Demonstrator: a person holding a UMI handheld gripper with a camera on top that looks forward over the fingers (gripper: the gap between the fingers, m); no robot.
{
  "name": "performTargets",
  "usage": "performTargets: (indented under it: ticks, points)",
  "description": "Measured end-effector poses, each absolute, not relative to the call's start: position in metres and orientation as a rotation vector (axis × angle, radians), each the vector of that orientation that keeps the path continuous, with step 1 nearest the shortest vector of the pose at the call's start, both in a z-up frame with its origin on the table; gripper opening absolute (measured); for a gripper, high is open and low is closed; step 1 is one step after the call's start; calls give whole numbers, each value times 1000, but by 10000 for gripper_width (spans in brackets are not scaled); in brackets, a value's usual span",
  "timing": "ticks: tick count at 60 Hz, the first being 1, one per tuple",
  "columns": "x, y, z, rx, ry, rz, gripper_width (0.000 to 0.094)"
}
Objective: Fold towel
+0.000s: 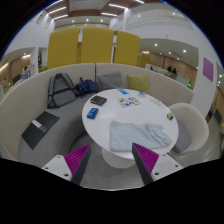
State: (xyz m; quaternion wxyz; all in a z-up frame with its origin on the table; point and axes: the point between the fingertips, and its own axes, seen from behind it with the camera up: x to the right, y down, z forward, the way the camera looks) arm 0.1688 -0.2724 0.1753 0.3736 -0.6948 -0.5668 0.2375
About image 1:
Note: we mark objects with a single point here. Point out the black laptop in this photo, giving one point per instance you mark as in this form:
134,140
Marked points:
40,130

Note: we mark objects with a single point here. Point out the flat white box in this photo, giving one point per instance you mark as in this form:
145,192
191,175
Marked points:
156,101

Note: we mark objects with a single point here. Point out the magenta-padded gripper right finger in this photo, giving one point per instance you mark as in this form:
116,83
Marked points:
146,159

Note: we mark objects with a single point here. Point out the white table pedestal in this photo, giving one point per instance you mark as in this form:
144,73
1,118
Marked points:
116,160

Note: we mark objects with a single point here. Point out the blue card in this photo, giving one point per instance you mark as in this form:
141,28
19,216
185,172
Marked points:
123,91

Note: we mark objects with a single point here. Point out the small blue box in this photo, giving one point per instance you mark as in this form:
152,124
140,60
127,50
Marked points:
92,113

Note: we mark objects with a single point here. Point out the small white-blue packet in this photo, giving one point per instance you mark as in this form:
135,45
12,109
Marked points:
141,93

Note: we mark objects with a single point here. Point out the white round armchair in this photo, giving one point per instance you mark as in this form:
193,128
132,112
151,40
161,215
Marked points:
195,126

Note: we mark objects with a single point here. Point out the colourful sticker sheet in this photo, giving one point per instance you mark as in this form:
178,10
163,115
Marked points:
129,102

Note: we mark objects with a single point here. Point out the grey mesh backpack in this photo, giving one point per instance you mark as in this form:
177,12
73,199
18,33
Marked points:
61,91

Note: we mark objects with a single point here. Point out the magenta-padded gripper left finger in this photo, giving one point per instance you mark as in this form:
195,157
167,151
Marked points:
77,160

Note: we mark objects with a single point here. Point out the ceiling lights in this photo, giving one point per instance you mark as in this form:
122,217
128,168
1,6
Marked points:
57,10

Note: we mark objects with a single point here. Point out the dark blue dotted bag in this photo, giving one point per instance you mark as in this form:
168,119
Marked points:
87,86

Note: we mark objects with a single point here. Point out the yellow and blue toy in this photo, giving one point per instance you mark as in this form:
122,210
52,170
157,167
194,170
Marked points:
170,116

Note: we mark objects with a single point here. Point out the person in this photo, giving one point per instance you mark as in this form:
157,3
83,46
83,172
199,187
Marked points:
174,71
169,69
25,72

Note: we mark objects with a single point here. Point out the yellow-green cushion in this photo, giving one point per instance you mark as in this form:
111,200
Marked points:
138,84

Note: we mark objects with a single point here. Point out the yellow partition panel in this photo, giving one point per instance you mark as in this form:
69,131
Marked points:
97,45
126,48
63,48

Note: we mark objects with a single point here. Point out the curved beige sofa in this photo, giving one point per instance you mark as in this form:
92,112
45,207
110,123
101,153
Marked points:
23,106

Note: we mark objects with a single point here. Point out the purple wall panel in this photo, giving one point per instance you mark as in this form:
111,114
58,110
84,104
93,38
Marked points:
208,69

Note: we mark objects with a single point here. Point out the grey armchair seat cushion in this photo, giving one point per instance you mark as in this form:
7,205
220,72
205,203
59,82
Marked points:
182,138

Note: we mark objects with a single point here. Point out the light blue towel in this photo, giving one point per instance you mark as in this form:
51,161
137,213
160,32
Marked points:
133,136

